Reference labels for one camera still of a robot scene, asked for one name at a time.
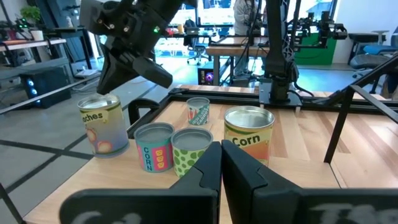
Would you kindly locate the grey office chair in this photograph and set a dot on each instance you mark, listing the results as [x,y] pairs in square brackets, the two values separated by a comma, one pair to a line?
[370,60]

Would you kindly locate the person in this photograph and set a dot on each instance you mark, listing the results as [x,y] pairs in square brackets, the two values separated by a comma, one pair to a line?
[244,15]

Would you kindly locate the black office chair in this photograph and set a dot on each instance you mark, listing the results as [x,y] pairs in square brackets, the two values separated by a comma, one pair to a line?
[196,40]

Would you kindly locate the green potted plant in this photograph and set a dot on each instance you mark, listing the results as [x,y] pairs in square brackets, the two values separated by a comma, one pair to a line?
[31,14]

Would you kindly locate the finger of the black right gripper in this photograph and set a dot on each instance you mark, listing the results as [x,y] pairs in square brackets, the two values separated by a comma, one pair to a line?
[115,74]
[155,74]

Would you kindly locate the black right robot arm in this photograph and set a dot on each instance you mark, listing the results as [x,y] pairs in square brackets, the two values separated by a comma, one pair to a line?
[278,46]

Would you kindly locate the computer with pink light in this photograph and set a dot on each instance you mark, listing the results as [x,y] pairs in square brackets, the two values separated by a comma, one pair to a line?
[206,74]

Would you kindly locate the black table edge frame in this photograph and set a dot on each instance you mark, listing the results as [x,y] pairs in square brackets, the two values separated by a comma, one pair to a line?
[217,95]

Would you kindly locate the wooden workbench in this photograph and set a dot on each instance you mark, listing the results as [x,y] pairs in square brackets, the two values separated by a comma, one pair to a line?
[31,43]

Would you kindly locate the green cabinet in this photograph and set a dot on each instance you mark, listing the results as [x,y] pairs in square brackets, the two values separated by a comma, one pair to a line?
[314,56]

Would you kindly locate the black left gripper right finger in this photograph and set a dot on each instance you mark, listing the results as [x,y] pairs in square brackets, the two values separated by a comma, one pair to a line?
[311,207]

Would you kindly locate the wooden background table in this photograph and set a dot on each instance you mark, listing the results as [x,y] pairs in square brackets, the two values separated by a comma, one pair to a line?
[236,49]

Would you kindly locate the yellow peaches can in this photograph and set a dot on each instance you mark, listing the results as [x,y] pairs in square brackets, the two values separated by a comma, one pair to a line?
[105,130]

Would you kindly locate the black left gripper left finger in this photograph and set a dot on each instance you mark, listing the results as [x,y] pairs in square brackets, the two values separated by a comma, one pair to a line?
[140,207]

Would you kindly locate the small teal carrot can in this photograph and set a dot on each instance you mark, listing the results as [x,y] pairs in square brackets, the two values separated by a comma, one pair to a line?
[199,113]

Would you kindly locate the black background robot arm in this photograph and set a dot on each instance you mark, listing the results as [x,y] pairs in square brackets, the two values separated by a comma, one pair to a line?
[326,28]

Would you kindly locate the grey metal rail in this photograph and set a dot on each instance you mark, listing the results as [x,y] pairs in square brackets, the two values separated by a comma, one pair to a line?
[46,93]

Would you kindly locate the white plant pot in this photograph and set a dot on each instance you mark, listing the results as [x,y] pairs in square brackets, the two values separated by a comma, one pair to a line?
[37,35]

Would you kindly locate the small teal pink corn can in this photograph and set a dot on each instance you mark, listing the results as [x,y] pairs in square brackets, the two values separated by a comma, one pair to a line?
[154,155]

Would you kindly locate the black computer with blue lights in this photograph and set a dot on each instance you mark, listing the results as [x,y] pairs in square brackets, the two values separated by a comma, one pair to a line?
[46,87]

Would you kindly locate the large orange corn can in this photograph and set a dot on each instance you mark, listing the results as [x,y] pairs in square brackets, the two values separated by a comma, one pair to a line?
[248,138]

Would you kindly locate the blue office chair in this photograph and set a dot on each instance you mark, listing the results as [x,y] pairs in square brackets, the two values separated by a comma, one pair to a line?
[381,49]

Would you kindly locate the green dotted can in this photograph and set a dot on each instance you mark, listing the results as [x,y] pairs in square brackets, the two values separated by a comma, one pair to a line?
[186,158]

